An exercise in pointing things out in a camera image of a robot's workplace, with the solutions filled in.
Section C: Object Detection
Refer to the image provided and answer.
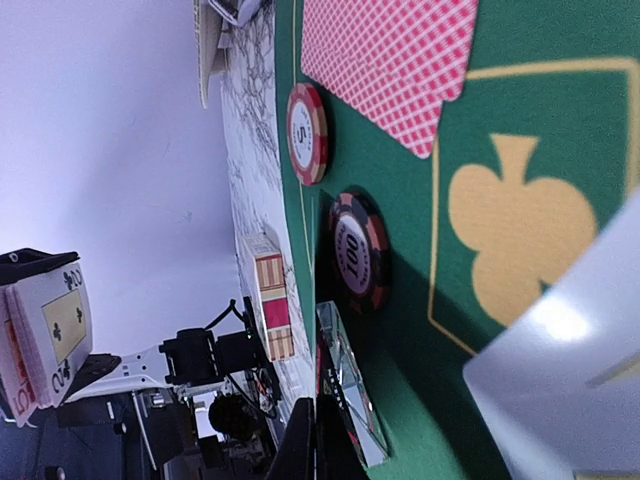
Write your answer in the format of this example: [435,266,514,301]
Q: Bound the ace of spades card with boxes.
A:
[463,196,639,479]

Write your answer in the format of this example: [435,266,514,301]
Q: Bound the round green poker mat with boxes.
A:
[281,1,639,479]

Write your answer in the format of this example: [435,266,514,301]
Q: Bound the red playing card deck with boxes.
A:
[1,262,93,427]

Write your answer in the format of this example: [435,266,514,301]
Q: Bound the aluminium poker chip case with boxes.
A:
[208,0,270,27]

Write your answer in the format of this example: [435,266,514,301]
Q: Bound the brown chip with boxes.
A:
[329,191,392,315]

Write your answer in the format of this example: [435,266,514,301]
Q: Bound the playing card box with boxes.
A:
[240,233,295,362]

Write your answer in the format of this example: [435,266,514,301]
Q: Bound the red card seat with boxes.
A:
[301,0,478,159]

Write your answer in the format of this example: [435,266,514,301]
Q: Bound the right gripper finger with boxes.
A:
[265,397,368,480]

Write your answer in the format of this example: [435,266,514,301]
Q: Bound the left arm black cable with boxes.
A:
[199,298,241,334]

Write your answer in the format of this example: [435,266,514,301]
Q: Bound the red chips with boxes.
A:
[286,82,329,187]

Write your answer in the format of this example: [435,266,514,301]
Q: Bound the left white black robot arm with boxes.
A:
[1,248,267,419]

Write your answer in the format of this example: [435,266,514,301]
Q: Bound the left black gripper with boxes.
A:
[0,248,124,401]

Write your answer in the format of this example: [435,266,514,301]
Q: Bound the black triangular all-in button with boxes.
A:
[315,301,389,468]

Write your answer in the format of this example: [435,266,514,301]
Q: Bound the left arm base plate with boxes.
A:
[243,296,282,420]

